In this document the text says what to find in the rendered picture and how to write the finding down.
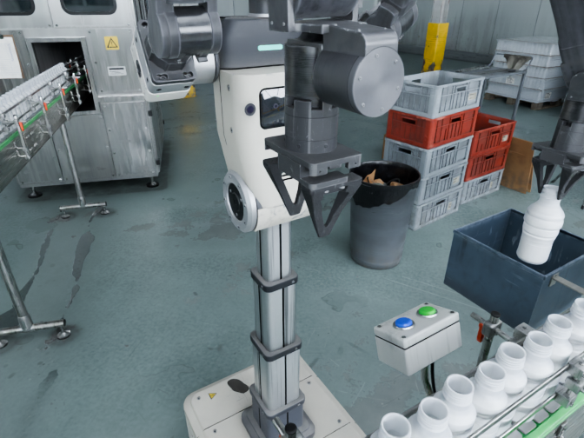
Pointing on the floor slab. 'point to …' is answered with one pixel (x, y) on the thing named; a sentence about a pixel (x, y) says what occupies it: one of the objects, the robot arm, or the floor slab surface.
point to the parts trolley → (494, 77)
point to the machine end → (30, 21)
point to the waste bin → (381, 214)
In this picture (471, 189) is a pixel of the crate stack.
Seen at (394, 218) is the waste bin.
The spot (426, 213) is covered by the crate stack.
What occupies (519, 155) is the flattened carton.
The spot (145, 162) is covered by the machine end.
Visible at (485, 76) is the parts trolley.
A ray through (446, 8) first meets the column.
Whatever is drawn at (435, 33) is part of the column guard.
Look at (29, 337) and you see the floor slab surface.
